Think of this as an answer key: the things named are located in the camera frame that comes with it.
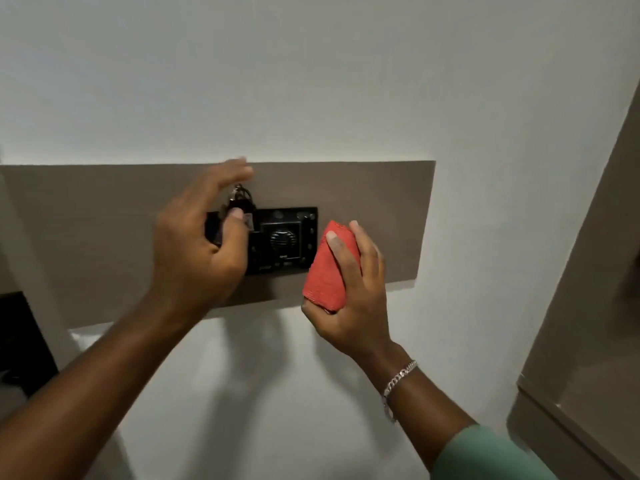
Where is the red cloth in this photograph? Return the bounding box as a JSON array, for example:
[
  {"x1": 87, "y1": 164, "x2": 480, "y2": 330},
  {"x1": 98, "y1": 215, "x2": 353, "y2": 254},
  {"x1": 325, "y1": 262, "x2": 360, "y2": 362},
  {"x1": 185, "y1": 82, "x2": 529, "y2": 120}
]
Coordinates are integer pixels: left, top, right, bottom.
[{"x1": 302, "y1": 221, "x2": 362, "y2": 314}]

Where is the dark furniture piece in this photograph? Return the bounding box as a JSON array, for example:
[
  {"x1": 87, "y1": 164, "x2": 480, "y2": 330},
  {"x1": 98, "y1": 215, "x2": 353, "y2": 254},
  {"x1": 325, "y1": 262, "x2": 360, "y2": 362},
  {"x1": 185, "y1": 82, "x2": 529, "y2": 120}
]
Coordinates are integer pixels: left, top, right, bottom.
[{"x1": 0, "y1": 291, "x2": 60, "y2": 396}]

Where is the brown wall board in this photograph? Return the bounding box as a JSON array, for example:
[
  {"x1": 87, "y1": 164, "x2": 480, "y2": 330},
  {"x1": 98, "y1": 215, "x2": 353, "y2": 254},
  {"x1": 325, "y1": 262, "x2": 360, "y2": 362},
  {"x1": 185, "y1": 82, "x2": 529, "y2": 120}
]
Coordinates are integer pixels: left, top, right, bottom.
[{"x1": 0, "y1": 161, "x2": 436, "y2": 330}]

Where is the person's left forearm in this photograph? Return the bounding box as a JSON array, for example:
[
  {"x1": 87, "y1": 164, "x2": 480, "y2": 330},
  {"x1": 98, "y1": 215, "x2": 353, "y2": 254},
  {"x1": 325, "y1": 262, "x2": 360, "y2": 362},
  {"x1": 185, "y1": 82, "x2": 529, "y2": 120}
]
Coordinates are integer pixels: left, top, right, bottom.
[{"x1": 0, "y1": 294, "x2": 201, "y2": 480}]

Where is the silver chain bracelet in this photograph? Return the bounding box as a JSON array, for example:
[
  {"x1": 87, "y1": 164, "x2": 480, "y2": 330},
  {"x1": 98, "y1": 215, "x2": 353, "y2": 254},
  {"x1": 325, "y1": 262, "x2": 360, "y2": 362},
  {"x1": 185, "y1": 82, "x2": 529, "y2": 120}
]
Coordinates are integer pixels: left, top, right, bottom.
[{"x1": 382, "y1": 360, "x2": 419, "y2": 424}]

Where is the black wall switch panel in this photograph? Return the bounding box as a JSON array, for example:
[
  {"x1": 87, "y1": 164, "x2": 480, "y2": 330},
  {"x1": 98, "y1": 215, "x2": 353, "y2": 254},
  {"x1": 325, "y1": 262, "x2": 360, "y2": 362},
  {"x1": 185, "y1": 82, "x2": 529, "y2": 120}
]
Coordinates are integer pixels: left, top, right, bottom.
[{"x1": 205, "y1": 207, "x2": 319, "y2": 276}]

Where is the person's left hand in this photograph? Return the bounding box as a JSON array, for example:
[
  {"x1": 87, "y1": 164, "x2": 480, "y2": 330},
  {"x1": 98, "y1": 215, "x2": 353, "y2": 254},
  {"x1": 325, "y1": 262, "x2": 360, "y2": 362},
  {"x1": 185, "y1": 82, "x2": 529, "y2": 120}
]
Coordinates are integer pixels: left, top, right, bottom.
[{"x1": 149, "y1": 157, "x2": 256, "y2": 318}]

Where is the person's right forearm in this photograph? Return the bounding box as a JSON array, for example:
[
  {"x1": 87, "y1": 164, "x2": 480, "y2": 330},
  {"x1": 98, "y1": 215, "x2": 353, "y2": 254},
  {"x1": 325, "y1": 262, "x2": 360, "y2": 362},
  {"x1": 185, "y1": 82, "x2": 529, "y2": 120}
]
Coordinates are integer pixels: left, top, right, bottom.
[{"x1": 356, "y1": 342, "x2": 477, "y2": 474}]

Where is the brown cabinet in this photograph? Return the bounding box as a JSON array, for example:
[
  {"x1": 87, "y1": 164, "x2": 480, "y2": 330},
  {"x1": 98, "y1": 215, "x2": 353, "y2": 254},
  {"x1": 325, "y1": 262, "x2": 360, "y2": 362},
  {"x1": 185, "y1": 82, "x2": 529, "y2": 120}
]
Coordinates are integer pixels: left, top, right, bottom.
[{"x1": 506, "y1": 80, "x2": 640, "y2": 480}]

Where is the green sleeve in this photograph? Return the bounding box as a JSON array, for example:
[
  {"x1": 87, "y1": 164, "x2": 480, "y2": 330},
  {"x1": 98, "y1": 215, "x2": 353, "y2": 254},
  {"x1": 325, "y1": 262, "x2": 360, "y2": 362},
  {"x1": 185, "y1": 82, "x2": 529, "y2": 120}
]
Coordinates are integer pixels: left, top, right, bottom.
[{"x1": 430, "y1": 424, "x2": 559, "y2": 480}]

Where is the person's right hand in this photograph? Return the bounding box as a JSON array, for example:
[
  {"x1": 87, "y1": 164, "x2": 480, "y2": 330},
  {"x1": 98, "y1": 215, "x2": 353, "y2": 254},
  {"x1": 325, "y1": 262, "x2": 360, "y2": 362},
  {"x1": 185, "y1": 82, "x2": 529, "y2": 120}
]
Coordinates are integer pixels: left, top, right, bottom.
[{"x1": 301, "y1": 221, "x2": 394, "y2": 366}]

